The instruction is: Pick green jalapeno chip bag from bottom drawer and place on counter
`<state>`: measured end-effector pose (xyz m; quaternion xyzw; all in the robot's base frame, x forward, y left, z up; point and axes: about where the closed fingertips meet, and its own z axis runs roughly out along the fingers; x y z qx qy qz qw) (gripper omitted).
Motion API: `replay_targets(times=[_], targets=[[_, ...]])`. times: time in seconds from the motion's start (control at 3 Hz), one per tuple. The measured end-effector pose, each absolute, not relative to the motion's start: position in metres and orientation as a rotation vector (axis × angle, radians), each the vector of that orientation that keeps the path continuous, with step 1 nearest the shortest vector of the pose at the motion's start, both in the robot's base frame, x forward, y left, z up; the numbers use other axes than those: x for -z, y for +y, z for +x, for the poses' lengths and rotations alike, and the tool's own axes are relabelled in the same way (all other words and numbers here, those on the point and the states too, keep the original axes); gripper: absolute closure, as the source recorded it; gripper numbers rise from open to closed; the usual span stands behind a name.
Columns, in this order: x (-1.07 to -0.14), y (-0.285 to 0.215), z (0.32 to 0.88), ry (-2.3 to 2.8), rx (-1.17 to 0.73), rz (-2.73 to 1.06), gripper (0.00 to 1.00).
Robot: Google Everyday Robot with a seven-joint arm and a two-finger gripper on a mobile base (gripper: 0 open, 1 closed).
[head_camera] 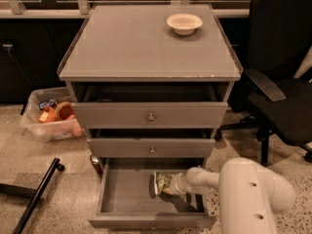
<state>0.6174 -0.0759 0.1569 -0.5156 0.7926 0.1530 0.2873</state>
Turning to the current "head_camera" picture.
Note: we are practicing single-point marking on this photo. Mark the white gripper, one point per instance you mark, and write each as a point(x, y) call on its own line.
point(175, 183)

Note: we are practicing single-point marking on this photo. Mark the green jalapeno chip bag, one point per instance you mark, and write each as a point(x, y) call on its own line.
point(161, 184)

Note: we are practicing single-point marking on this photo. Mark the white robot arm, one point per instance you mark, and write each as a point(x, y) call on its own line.
point(250, 195)

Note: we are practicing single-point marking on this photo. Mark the grey bottom drawer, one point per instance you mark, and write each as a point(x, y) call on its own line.
point(127, 199)

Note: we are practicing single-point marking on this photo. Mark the grey drawer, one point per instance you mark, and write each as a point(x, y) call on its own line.
point(152, 143)
point(149, 106)
point(127, 199)

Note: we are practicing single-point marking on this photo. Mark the grey middle drawer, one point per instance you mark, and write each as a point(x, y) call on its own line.
point(152, 143)

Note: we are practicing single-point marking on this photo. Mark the grey drawer cabinet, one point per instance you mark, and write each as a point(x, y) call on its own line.
point(132, 44)

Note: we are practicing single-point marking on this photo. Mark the grey top drawer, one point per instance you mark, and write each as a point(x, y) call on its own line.
point(149, 106)

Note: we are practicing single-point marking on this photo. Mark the dark red cabinet caster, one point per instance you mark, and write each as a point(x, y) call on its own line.
point(96, 164)

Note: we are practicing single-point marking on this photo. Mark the black metal stand leg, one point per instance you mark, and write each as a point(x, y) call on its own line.
point(33, 194)

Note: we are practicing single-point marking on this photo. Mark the black office chair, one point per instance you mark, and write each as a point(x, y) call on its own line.
point(272, 88)

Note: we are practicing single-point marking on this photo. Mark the orange cup in bin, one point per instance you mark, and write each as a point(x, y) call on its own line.
point(64, 110)

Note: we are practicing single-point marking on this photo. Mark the clear plastic storage bin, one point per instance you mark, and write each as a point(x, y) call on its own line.
point(40, 117)

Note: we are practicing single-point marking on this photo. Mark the white paper bowl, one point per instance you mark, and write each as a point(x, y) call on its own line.
point(184, 24)

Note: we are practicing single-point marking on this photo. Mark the grey window railing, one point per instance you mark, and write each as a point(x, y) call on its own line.
point(81, 0)

